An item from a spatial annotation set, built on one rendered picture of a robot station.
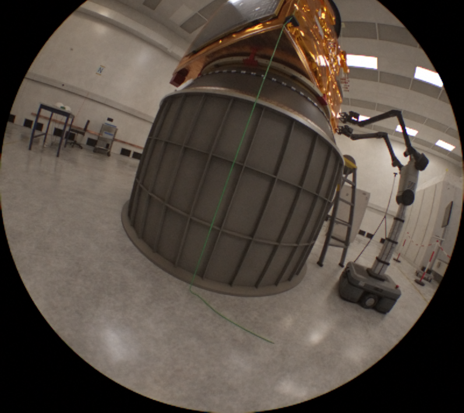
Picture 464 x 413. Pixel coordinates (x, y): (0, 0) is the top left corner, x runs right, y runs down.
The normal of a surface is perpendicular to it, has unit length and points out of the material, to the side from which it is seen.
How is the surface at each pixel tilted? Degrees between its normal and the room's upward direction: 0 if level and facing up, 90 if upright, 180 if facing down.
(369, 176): 90
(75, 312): 0
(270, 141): 90
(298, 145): 90
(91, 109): 90
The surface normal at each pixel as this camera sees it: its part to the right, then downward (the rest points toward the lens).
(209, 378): 0.33, -0.94
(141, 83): 0.70, 0.28
